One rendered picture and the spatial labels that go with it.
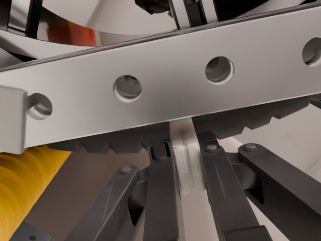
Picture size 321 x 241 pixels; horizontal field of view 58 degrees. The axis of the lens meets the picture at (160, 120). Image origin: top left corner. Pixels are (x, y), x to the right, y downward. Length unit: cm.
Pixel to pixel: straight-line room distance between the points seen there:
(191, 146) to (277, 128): 404
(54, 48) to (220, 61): 12
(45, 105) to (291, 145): 424
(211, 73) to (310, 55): 5
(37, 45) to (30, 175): 10
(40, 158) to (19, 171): 3
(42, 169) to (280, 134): 404
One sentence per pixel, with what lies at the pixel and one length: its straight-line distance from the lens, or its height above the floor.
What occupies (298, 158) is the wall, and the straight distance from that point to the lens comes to 450.
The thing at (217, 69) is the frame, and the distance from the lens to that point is 18.
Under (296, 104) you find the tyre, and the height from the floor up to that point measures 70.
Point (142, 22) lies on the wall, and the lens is 364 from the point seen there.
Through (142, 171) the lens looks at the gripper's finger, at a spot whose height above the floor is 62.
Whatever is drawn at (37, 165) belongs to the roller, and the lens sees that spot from 28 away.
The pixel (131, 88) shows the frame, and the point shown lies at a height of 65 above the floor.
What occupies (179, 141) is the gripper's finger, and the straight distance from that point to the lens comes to 16.
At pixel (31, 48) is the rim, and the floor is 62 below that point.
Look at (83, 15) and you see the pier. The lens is 361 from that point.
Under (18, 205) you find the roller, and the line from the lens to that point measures 24.
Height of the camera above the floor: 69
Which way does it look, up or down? 16 degrees down
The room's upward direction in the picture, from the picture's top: 35 degrees clockwise
